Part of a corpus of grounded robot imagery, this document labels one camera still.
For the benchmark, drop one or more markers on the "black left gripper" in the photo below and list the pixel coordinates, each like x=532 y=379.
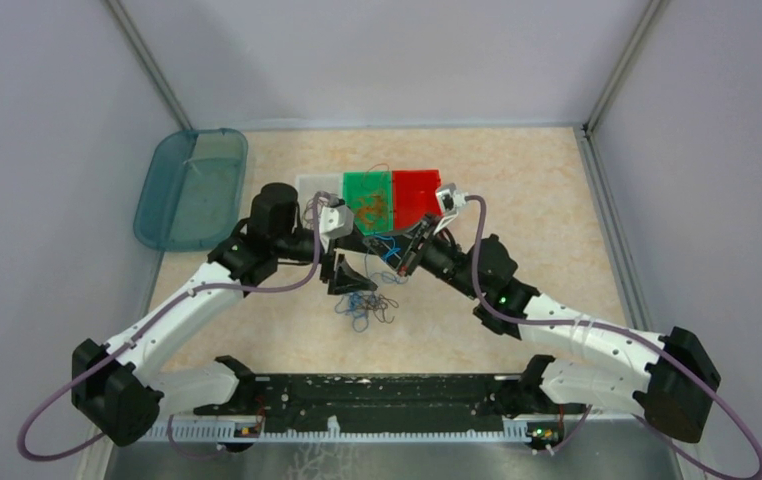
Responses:
x=345 y=278

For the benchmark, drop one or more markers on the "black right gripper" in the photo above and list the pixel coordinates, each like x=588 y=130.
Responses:
x=404 y=240

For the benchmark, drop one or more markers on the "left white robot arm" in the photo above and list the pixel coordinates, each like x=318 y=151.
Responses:
x=118 y=384

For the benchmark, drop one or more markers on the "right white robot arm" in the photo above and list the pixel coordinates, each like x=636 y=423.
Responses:
x=668 y=379

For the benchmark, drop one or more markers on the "red plastic bin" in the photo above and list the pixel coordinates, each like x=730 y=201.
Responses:
x=414 y=195

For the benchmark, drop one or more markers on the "green plastic bin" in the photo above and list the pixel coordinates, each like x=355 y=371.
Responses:
x=369 y=196

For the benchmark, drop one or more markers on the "white plastic bin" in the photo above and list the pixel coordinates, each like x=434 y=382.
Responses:
x=308 y=185

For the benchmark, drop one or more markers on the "teal translucent plastic tray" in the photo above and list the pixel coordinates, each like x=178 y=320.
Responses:
x=192 y=192

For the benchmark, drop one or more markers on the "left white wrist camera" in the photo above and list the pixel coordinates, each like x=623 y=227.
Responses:
x=336 y=219

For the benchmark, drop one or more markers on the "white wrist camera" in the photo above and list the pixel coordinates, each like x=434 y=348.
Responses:
x=451 y=202
x=336 y=219

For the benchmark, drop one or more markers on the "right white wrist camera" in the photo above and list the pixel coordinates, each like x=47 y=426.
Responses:
x=451 y=202

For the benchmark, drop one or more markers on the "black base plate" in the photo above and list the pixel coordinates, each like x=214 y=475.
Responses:
x=377 y=404

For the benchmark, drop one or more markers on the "right aluminium side rail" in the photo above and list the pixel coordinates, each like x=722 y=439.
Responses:
x=619 y=254

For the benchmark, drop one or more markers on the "left aluminium frame post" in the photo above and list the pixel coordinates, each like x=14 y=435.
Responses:
x=147 y=61

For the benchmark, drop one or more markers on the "aluminium frame post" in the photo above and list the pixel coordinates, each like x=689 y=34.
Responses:
x=627 y=58
x=147 y=61

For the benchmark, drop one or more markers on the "right aluminium frame post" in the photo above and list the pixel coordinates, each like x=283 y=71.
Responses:
x=627 y=58

